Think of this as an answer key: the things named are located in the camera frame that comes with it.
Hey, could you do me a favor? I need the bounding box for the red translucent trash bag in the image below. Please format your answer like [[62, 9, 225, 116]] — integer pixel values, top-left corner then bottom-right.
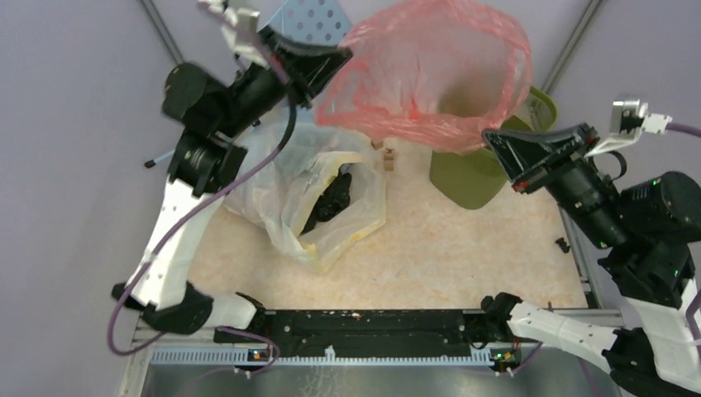
[[314, 1, 532, 153]]

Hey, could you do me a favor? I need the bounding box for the large translucent white plastic bag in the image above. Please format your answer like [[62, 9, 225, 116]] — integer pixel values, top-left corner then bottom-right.
[[223, 122, 388, 273]]

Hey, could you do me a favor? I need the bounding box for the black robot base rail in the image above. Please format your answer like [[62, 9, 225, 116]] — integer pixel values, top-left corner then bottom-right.
[[213, 294, 522, 363]]

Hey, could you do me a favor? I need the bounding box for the small black clip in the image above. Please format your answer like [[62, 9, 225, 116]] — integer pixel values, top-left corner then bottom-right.
[[555, 237, 571, 253]]

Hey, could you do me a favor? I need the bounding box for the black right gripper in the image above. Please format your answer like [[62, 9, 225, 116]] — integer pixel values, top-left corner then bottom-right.
[[475, 121, 622, 246]]

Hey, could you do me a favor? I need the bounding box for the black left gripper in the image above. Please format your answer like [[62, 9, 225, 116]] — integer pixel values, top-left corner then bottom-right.
[[223, 24, 359, 135]]

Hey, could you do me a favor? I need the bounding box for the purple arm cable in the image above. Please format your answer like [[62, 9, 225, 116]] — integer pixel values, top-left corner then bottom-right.
[[106, 0, 299, 357], [665, 121, 701, 139]]

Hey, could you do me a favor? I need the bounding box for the light blue perforated music stand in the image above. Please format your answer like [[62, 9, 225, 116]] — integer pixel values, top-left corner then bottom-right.
[[144, 0, 355, 168]]

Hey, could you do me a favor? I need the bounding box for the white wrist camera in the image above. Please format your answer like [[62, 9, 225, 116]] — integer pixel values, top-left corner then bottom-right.
[[585, 95, 673, 158], [197, 0, 270, 69]]

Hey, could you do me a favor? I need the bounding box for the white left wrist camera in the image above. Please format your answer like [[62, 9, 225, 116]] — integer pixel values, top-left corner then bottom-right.
[[197, 0, 270, 69]]

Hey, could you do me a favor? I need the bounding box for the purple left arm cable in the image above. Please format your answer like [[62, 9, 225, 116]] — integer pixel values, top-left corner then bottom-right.
[[106, 0, 299, 357]]

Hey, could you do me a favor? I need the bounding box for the plain wooden cube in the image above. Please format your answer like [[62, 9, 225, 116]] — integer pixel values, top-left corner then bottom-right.
[[370, 140, 384, 151]]

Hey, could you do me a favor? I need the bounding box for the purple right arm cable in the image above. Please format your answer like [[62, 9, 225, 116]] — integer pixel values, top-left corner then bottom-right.
[[665, 121, 701, 139]]

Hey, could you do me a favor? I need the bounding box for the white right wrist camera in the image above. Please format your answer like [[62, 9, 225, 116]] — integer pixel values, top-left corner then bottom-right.
[[585, 95, 673, 158]]

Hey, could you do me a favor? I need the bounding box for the lettered wooden cube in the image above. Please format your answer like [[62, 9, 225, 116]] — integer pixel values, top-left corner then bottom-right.
[[383, 148, 395, 162]]

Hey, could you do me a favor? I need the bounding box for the green mesh trash bin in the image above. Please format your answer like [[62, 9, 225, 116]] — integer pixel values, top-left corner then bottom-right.
[[429, 87, 557, 210]]

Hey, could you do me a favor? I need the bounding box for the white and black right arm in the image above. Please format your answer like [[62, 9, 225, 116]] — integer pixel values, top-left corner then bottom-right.
[[481, 123, 700, 396]]

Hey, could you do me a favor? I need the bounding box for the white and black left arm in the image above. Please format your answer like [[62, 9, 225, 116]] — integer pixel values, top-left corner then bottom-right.
[[112, 27, 353, 342]]

